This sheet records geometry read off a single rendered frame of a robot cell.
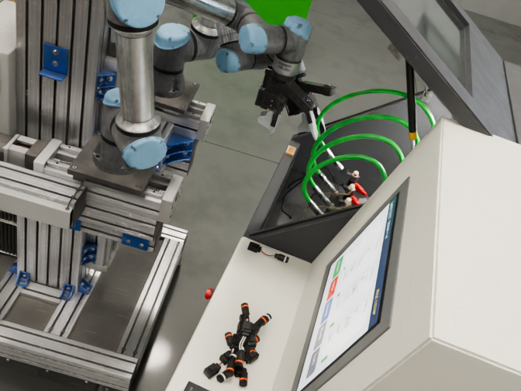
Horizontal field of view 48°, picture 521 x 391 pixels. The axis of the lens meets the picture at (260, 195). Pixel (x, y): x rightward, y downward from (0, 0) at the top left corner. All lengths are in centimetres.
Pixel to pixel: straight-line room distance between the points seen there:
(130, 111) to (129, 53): 16
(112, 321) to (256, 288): 96
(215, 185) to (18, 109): 172
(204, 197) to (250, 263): 176
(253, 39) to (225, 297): 67
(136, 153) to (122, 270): 114
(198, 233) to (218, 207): 26
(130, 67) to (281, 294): 70
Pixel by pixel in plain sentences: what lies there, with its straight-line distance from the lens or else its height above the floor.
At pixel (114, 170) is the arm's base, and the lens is 173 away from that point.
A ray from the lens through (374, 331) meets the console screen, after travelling 101.
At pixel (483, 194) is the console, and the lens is 119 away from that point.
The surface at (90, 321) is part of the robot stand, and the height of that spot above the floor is 21.
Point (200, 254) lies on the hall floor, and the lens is 303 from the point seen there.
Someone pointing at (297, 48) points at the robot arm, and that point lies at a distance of 161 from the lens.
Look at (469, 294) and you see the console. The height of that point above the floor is 155.
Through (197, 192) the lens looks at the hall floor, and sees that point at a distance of 340.
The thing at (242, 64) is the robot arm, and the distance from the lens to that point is 184.
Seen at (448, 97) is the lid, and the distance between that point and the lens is 138.
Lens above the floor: 211
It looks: 37 degrees down
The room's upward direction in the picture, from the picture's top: 18 degrees clockwise
